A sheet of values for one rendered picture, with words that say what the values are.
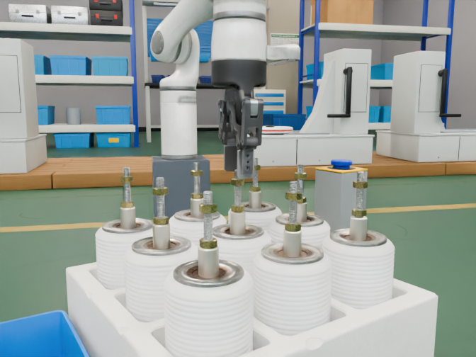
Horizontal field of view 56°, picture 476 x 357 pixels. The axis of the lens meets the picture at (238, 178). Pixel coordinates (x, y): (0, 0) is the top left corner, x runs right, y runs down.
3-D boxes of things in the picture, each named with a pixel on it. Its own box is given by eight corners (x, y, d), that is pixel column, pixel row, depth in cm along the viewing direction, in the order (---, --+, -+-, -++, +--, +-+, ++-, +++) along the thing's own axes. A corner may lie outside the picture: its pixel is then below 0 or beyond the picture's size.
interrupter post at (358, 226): (363, 237, 63) (364, 214, 62) (369, 243, 60) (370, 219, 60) (346, 238, 62) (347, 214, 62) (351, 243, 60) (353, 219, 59)
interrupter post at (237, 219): (226, 233, 65) (226, 210, 64) (241, 231, 66) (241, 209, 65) (234, 237, 63) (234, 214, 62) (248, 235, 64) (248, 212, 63)
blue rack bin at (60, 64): (59, 78, 533) (58, 59, 530) (93, 78, 540) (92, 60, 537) (49, 75, 485) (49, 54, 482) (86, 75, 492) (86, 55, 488)
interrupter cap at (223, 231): (202, 231, 66) (202, 226, 66) (248, 225, 69) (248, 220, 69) (224, 244, 59) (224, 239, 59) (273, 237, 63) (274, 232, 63)
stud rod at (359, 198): (358, 228, 60) (361, 172, 59) (353, 227, 61) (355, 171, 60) (363, 227, 61) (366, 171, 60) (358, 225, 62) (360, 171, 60)
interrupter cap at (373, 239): (375, 232, 65) (375, 227, 65) (396, 248, 58) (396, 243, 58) (323, 233, 65) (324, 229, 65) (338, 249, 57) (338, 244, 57)
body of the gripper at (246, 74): (205, 59, 64) (205, 125, 65) (219, 52, 56) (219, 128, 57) (255, 60, 66) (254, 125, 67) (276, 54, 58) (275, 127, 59)
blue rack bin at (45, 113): (21, 124, 529) (20, 105, 526) (56, 123, 538) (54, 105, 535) (10, 125, 481) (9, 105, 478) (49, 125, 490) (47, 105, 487)
